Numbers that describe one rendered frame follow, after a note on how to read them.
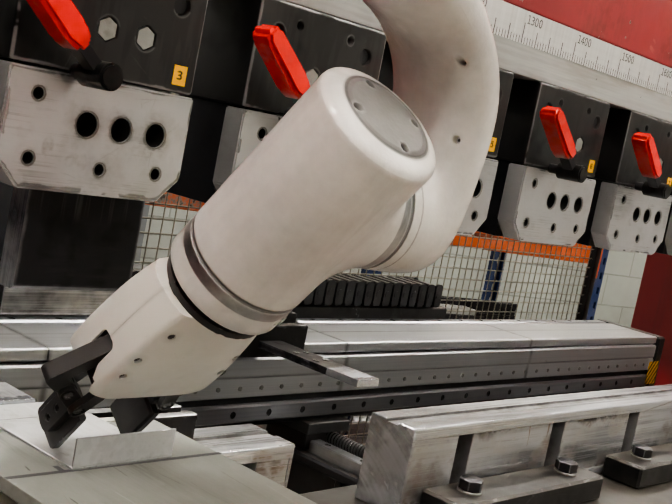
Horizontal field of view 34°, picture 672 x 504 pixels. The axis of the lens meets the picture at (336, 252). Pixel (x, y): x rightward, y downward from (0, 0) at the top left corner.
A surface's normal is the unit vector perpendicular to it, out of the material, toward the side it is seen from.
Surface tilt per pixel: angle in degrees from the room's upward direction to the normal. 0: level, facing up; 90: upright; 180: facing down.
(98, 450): 90
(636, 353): 90
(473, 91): 121
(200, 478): 0
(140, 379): 134
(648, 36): 90
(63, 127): 90
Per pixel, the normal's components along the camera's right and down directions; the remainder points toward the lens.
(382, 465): -0.66, -0.05
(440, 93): -0.65, 0.50
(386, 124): 0.62, -0.58
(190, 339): 0.36, 0.78
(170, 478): 0.19, -0.98
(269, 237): -0.28, 0.44
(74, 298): 0.72, 0.22
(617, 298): 0.56, 0.20
